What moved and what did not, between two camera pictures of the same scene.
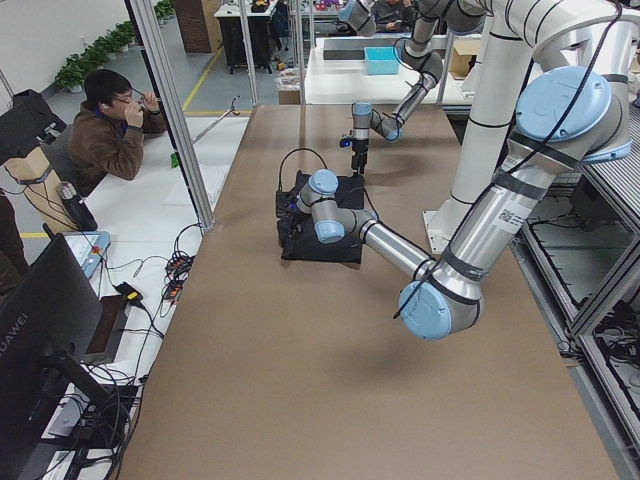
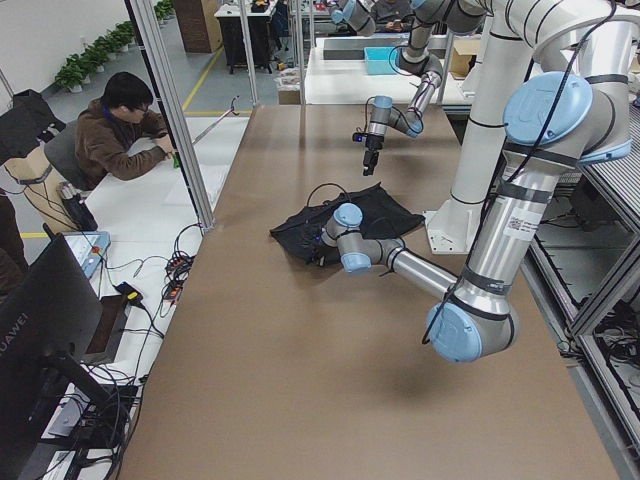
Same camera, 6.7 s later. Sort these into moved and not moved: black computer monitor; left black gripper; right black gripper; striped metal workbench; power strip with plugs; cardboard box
Moved: left black gripper; right black gripper
Not moved: striped metal workbench; cardboard box; black computer monitor; power strip with plugs
